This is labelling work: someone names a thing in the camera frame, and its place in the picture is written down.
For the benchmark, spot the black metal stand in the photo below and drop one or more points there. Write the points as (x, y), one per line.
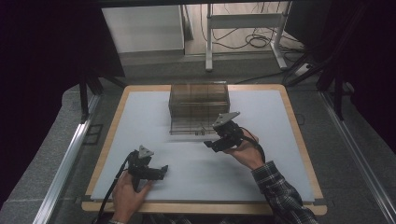
(84, 99)
(337, 93)

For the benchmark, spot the dark curtain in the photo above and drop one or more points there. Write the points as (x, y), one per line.
(40, 77)
(370, 62)

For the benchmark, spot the white cabinet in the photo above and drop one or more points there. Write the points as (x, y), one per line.
(143, 28)

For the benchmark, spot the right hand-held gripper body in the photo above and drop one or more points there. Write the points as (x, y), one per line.
(229, 132)

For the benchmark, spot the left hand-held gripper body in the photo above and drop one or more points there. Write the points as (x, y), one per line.
(140, 166)

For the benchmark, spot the white metal stand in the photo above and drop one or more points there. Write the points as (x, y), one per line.
(243, 20)

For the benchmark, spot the aluminium rail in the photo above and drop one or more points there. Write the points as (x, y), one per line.
(358, 152)
(65, 168)

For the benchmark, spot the person's right hand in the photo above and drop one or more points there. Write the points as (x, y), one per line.
(249, 152)

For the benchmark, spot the wooden table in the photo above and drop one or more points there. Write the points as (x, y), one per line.
(102, 155)

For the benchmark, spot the white power strip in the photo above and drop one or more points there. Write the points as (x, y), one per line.
(302, 69)

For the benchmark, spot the person's left hand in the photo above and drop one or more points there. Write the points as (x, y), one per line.
(126, 199)

